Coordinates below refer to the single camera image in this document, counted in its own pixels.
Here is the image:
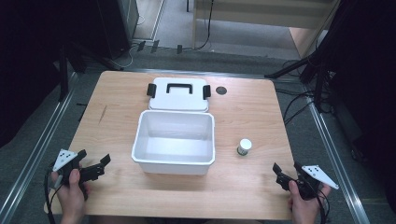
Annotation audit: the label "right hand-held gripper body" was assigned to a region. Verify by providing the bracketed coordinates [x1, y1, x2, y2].
[276, 164, 340, 201]

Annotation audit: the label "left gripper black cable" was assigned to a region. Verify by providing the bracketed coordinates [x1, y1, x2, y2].
[43, 169, 64, 224]

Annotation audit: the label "person's right hand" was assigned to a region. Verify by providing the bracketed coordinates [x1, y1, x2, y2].
[287, 180, 332, 224]

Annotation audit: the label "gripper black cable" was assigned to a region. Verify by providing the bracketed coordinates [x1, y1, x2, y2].
[43, 169, 64, 224]
[311, 186, 332, 224]

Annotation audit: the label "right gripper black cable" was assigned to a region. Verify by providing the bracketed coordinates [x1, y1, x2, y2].
[311, 186, 332, 224]

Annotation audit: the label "white plastic storage box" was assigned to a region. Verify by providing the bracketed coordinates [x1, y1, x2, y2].
[131, 109, 216, 176]

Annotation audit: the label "person's left hand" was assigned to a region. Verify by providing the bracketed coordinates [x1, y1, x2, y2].
[50, 168, 91, 224]

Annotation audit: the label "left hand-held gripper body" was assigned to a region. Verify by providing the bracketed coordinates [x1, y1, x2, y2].
[51, 148, 106, 200]

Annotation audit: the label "black metal stand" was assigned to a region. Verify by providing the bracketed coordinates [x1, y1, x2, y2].
[264, 46, 331, 114]

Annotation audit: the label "white floor cable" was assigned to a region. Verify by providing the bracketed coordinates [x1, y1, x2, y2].
[106, 43, 139, 70]

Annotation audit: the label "light wooden furniture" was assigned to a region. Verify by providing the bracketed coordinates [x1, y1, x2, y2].
[191, 0, 341, 60]

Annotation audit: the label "black floor cables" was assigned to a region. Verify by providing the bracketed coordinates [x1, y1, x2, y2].
[275, 88, 316, 127]

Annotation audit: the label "black hanging cable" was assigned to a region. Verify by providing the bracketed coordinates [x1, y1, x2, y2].
[186, 0, 216, 51]

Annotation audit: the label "white box lid black handle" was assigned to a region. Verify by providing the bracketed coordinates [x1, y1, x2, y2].
[146, 77, 212, 113]

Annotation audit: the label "black cabinet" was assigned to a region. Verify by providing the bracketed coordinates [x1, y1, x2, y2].
[96, 0, 140, 61]

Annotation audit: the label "small white-capped bottle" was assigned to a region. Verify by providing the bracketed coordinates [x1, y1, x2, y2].
[236, 138, 253, 157]

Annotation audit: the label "metal floor rail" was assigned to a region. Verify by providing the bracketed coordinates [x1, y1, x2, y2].
[302, 87, 372, 224]
[123, 68, 301, 82]
[0, 71, 79, 222]

